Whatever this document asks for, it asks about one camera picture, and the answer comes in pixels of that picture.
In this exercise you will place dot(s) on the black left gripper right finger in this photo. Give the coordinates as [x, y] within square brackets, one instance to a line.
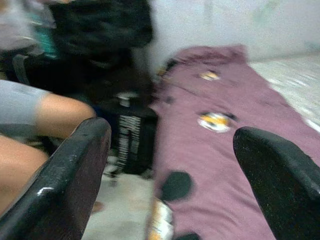
[287, 190]

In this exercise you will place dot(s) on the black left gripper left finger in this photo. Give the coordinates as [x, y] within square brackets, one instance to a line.
[57, 195]

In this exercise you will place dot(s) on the purple cartoon print blanket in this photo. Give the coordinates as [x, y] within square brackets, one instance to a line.
[212, 155]

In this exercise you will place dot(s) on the black bag white lettering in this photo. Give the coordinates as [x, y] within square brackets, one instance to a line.
[130, 140]

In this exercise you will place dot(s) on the white patterned mattress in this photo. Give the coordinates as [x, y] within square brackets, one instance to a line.
[295, 82]

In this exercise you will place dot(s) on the dark furniture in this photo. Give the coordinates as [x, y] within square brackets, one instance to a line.
[100, 25]

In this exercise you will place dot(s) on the grey cloth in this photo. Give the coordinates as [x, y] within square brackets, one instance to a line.
[15, 25]

